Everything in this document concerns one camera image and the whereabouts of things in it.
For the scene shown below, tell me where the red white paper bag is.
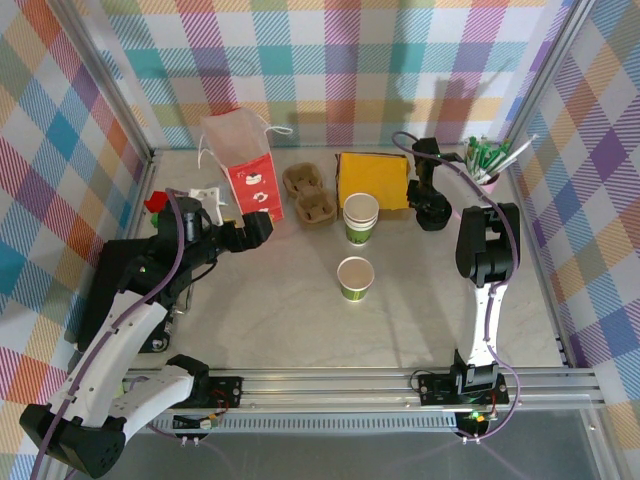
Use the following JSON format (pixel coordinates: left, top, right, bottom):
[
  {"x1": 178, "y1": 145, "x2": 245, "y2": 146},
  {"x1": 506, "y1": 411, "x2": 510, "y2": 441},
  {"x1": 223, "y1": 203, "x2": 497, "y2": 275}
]
[{"x1": 198, "y1": 110, "x2": 294, "y2": 224}]

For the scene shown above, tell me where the black round lid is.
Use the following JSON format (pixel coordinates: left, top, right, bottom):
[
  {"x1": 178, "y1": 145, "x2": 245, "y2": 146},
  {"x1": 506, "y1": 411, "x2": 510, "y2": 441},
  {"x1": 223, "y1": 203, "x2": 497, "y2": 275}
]
[{"x1": 418, "y1": 197, "x2": 454, "y2": 232}]

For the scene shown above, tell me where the red house-shaped block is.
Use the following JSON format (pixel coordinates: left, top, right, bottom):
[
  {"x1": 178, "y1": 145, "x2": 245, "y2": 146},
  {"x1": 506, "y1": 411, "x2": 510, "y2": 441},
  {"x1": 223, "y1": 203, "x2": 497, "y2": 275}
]
[{"x1": 143, "y1": 189, "x2": 171, "y2": 214}]

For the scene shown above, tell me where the yellow napkin stack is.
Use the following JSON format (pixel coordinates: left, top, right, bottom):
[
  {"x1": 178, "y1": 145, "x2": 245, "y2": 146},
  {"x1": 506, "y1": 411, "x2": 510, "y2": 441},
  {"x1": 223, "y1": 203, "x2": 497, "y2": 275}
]
[{"x1": 339, "y1": 153, "x2": 409, "y2": 211}]

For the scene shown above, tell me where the brown cardboard napkin box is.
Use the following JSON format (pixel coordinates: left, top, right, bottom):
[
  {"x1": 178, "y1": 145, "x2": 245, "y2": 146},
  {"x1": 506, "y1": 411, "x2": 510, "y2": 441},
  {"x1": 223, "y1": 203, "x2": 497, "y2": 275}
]
[{"x1": 333, "y1": 151, "x2": 414, "y2": 214}]

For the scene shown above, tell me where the white wrapped straw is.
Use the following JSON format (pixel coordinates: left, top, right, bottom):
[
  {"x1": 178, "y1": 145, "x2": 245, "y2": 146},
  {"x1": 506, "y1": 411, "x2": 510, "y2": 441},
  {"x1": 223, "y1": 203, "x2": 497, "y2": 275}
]
[{"x1": 492, "y1": 132, "x2": 540, "y2": 175}]

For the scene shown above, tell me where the black flat case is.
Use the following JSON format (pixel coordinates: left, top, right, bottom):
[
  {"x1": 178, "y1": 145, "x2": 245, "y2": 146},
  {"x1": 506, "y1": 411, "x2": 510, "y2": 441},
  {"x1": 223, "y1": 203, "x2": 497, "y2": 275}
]
[{"x1": 74, "y1": 238, "x2": 194, "y2": 355}]

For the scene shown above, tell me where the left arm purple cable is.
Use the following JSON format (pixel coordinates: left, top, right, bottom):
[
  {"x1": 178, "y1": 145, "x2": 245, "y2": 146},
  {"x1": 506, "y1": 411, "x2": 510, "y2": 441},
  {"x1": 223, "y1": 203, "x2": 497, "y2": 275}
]
[{"x1": 32, "y1": 187, "x2": 189, "y2": 480}]

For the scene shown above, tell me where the aluminium side rail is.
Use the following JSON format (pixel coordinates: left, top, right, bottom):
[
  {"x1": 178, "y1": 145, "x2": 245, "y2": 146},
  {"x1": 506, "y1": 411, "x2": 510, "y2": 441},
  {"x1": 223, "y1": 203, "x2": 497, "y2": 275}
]
[{"x1": 122, "y1": 149, "x2": 159, "y2": 241}]

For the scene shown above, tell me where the aluminium frame post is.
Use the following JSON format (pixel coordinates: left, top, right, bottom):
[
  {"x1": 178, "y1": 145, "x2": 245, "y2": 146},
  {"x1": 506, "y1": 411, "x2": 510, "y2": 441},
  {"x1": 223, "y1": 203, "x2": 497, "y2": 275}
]
[
  {"x1": 49, "y1": 0, "x2": 159, "y2": 166},
  {"x1": 502, "y1": 0, "x2": 599, "y2": 151}
]

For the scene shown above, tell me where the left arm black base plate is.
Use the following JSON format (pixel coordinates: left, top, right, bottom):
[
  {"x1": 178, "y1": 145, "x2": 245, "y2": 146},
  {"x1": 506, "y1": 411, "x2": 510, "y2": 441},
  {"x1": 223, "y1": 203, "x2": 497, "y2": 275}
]
[{"x1": 207, "y1": 374, "x2": 245, "y2": 409}]

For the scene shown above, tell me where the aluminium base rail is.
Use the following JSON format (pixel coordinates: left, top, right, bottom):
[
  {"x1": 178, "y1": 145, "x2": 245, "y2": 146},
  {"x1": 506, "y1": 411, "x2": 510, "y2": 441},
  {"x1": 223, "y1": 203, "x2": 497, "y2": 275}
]
[{"x1": 117, "y1": 367, "x2": 604, "y2": 416}]

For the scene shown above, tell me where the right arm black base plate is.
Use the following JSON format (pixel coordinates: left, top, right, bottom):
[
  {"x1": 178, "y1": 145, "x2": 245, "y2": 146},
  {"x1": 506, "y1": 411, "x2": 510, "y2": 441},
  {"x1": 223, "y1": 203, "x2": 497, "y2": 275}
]
[{"x1": 417, "y1": 372, "x2": 511, "y2": 407}]

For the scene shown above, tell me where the grey slotted cable duct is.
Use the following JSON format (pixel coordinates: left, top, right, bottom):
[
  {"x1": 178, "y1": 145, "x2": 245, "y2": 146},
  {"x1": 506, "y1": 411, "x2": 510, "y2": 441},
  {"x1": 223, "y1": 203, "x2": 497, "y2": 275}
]
[{"x1": 147, "y1": 416, "x2": 464, "y2": 432}]

